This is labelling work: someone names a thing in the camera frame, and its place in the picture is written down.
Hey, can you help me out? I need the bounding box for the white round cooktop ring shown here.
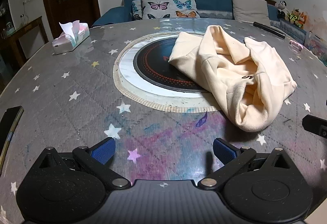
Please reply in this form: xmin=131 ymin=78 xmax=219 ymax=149
xmin=112 ymin=32 xmax=223 ymax=113

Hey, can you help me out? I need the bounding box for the blue sofa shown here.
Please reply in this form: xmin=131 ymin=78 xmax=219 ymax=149
xmin=91 ymin=0 xmax=307 ymax=43

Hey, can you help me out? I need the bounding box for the grey star tablecloth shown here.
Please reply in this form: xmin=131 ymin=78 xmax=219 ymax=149
xmin=0 ymin=18 xmax=327 ymax=224

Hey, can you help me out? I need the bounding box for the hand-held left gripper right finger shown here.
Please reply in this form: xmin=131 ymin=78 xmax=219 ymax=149
xmin=198 ymin=138 xmax=304 ymax=189

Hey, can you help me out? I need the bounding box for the cream hoodie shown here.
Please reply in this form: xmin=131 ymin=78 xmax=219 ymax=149
xmin=168 ymin=25 xmax=297 ymax=132

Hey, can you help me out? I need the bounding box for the dark wooden cabinet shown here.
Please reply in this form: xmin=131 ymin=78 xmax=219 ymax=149
xmin=0 ymin=0 xmax=8 ymax=33

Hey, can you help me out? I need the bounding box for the small pink object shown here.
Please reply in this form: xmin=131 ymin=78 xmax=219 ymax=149
xmin=289 ymin=40 xmax=303 ymax=51

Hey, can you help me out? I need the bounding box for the yellow green plush toy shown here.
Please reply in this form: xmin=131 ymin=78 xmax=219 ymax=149
xmin=288 ymin=8 xmax=300 ymax=24

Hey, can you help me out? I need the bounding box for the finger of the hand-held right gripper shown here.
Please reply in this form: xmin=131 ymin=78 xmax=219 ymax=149
xmin=302 ymin=115 xmax=327 ymax=138

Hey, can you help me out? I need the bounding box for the black round induction cooktop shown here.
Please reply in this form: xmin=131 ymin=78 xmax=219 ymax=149
xmin=133 ymin=38 xmax=212 ymax=93

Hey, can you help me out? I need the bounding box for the colourful printed bag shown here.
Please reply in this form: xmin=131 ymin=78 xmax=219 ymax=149
xmin=305 ymin=31 xmax=327 ymax=66

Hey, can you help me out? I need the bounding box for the black smartphone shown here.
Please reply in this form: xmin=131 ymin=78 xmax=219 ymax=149
xmin=0 ymin=106 xmax=24 ymax=163

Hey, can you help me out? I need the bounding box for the black remote control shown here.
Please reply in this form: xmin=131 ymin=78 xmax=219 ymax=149
xmin=253 ymin=22 xmax=287 ymax=38

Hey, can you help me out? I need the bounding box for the white tissue box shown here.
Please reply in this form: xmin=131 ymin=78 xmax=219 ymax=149
xmin=52 ymin=20 xmax=90 ymax=55

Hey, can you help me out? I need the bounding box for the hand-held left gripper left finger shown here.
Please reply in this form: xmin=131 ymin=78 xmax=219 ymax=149
xmin=32 ymin=137 xmax=130 ymax=190

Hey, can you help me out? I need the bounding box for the panda plush toy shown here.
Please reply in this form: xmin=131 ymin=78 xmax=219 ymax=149
xmin=275 ymin=0 xmax=288 ymax=20

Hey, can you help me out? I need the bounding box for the plain grey pillow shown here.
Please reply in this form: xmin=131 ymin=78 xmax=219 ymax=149
xmin=232 ymin=0 xmax=271 ymax=26

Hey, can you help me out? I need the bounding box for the wooden side table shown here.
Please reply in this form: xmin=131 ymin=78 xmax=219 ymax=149
xmin=0 ymin=16 xmax=49 ymax=89

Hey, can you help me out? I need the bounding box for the orange fox plush toy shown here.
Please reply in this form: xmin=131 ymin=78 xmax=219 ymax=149
xmin=296 ymin=11 xmax=308 ymax=29

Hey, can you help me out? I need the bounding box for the large butterfly print pillow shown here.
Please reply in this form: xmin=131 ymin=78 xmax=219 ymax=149
xmin=141 ymin=0 xmax=201 ymax=20

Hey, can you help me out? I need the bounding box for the small butterfly print pillow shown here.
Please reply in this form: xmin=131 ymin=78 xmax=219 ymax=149
xmin=131 ymin=0 xmax=143 ymax=21

